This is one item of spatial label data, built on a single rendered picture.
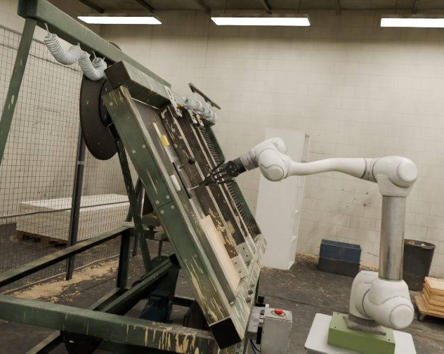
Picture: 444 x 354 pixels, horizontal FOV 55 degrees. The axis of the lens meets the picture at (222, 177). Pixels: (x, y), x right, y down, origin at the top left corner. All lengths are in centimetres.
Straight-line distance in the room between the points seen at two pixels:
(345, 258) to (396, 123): 245
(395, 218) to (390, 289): 31
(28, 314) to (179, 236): 81
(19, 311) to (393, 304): 168
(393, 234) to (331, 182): 566
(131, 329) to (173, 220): 53
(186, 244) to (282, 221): 457
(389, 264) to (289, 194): 438
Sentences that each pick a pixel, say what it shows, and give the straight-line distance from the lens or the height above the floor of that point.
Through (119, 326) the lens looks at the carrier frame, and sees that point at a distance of 206.
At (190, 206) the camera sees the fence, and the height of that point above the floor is 131.
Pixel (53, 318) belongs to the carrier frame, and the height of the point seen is 75.
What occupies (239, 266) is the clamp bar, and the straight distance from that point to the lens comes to 247.
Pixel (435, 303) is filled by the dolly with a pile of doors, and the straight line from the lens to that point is 535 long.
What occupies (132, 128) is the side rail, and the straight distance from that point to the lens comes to 190.
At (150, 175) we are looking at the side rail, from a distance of 187.
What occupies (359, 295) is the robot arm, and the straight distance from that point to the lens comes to 221.
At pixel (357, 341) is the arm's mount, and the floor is 80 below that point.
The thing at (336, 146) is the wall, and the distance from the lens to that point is 764.
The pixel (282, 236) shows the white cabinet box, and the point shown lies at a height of 49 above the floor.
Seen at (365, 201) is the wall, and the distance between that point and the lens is 763.
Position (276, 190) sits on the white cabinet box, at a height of 115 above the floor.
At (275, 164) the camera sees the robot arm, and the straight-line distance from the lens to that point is 178.
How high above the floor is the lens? 158
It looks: 3 degrees down
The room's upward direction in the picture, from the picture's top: 7 degrees clockwise
